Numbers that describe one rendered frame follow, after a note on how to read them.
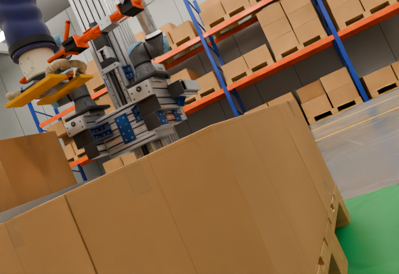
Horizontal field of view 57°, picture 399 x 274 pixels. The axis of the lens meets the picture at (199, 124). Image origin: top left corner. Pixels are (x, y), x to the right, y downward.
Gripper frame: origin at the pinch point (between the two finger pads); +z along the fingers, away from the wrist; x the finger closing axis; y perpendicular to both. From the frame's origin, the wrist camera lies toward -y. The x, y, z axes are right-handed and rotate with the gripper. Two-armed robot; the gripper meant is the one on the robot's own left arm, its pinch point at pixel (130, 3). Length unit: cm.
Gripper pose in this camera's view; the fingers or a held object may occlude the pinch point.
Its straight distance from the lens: 173.6
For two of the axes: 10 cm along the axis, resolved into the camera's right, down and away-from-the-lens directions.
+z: 4.1, 9.1, -0.8
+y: -8.2, 4.0, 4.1
